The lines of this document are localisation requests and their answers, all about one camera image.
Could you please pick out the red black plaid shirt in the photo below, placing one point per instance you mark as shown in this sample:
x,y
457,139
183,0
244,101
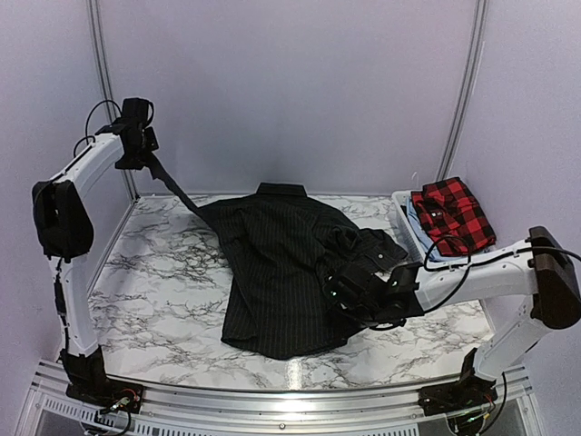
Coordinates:
x,y
452,218

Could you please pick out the black pinstriped long sleeve shirt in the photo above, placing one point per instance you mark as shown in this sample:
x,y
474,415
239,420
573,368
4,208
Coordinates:
x,y
282,246

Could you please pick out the right aluminium frame post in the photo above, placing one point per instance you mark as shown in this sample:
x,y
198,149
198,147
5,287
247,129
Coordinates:
x,y
466,89

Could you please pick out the white plastic laundry basket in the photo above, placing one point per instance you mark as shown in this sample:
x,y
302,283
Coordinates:
x,y
408,231

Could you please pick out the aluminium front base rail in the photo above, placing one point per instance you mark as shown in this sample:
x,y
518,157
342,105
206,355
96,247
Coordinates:
x,y
181,410

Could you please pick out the light blue shirt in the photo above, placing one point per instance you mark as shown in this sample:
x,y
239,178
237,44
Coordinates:
x,y
422,236

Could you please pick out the aluminium frame post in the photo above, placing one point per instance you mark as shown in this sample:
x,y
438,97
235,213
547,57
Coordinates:
x,y
100,57
466,89

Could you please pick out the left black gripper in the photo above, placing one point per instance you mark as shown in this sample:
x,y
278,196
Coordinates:
x,y
152,145

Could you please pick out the left aluminium frame post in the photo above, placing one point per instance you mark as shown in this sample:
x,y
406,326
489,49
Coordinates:
x,y
100,57

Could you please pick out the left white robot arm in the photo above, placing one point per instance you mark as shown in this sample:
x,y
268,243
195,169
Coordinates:
x,y
66,234

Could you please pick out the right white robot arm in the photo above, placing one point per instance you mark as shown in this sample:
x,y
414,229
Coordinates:
x,y
537,268

